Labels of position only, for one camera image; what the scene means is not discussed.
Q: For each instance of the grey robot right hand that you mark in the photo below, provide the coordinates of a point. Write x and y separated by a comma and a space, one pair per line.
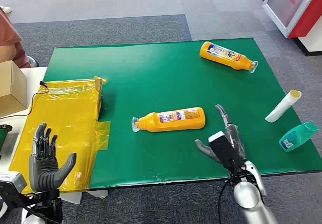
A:
236, 139

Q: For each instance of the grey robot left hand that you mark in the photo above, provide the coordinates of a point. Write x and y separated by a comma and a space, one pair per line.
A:
44, 172

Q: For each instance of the orange detergent bottle clear cap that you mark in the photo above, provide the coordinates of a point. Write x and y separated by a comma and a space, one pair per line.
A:
221, 55
176, 119

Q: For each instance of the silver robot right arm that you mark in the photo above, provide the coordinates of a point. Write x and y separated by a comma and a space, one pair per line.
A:
249, 199

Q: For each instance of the white tube bottle yellow end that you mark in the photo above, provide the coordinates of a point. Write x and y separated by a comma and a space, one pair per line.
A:
281, 107

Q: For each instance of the teal plastic bottle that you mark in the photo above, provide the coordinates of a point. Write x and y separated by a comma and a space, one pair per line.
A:
299, 135

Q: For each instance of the dark green round object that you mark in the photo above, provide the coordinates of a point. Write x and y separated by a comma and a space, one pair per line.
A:
4, 135

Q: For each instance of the yellow plastic wrapped tray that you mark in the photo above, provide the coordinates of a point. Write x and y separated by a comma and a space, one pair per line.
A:
68, 115

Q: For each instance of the white paper sheet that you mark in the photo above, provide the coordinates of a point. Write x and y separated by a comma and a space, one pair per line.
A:
98, 193

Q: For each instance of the brown cardboard box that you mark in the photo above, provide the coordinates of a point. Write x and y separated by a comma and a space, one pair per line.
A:
12, 85

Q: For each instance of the green table mat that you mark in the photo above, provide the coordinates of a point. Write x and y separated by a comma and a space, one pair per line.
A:
164, 82

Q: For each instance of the white red display stand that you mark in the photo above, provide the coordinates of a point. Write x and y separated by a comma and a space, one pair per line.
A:
289, 2

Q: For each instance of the white shoe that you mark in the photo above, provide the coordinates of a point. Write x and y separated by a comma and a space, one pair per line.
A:
5, 9

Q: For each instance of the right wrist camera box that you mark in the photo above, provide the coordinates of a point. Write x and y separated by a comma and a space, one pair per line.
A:
224, 150

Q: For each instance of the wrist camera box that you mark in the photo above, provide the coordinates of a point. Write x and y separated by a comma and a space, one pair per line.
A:
12, 180
224, 150

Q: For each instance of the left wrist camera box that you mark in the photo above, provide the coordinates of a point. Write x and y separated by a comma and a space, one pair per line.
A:
12, 180

